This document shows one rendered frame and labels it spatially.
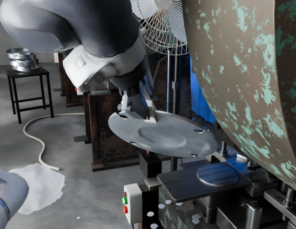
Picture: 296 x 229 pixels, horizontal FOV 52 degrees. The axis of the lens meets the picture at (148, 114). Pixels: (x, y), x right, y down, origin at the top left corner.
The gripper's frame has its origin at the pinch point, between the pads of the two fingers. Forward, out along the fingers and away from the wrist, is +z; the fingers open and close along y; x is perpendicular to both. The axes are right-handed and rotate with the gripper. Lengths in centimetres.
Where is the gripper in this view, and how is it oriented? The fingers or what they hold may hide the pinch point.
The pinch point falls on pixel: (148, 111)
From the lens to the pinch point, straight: 67.2
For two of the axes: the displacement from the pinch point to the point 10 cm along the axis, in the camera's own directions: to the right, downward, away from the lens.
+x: -9.5, -1.2, 3.0
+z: 2.2, 4.3, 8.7
